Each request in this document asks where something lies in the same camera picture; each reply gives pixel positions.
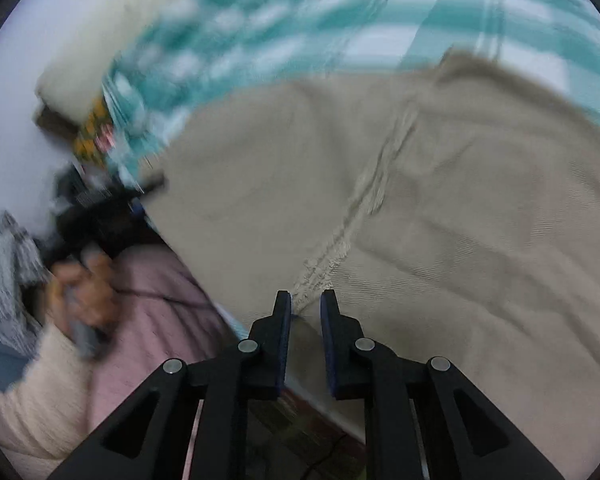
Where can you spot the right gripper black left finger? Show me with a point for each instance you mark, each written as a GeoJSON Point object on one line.
{"type": "Point", "coordinates": [189, 420]}

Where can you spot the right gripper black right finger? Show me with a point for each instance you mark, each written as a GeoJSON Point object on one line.
{"type": "Point", "coordinates": [422, 420]}

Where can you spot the beige khaki pants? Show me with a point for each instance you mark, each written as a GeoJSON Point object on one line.
{"type": "Point", "coordinates": [454, 210]}

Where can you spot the cream knit sleeve forearm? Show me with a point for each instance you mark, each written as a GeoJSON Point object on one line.
{"type": "Point", "coordinates": [43, 417]}

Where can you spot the person's left hand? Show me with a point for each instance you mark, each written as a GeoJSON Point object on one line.
{"type": "Point", "coordinates": [82, 292]}

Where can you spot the grey white striped cloth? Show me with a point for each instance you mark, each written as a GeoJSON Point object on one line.
{"type": "Point", "coordinates": [21, 267]}

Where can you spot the pink patterned pajama legs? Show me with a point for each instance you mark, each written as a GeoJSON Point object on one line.
{"type": "Point", "coordinates": [165, 314]}

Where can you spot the cream padded headboard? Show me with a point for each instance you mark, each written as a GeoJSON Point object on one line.
{"type": "Point", "coordinates": [72, 79]}

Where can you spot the teal white plaid bedsheet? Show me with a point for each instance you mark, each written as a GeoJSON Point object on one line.
{"type": "Point", "coordinates": [199, 50]}

